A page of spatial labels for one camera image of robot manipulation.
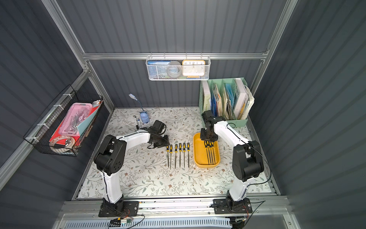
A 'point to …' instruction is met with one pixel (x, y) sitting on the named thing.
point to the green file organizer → (229, 99)
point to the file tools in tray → (210, 145)
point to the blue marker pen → (139, 121)
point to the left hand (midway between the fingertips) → (167, 143)
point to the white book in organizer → (241, 99)
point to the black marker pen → (137, 124)
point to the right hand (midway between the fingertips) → (208, 137)
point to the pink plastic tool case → (78, 112)
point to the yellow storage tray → (205, 157)
